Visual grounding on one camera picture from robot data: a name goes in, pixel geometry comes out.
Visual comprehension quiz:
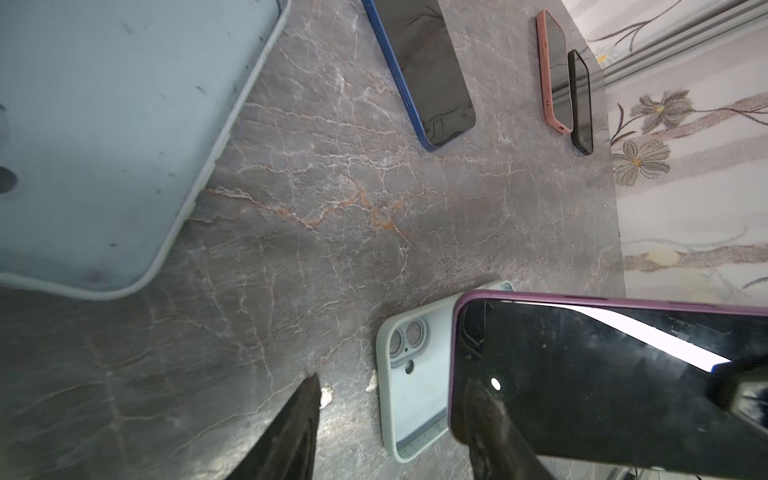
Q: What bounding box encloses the clear teal phone case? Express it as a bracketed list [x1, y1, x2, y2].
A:
[1, 0, 291, 300]

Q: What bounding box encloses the light blue phone case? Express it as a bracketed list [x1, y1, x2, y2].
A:
[376, 279, 516, 464]

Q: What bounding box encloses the blue-edged smartphone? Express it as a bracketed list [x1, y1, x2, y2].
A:
[362, 0, 476, 152]

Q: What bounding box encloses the purple-edged smartphone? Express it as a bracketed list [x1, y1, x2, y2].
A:
[545, 13, 573, 131]

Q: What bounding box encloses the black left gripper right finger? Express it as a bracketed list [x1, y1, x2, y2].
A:
[463, 380, 553, 480]

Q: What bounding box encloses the black phone case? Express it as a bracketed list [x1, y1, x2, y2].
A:
[566, 49, 595, 156]

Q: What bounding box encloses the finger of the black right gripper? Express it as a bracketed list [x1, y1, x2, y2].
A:
[705, 354, 767, 435]

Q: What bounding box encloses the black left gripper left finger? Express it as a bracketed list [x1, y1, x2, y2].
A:
[227, 374, 321, 480]

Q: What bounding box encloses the pink phone case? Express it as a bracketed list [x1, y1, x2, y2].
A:
[536, 9, 574, 134]

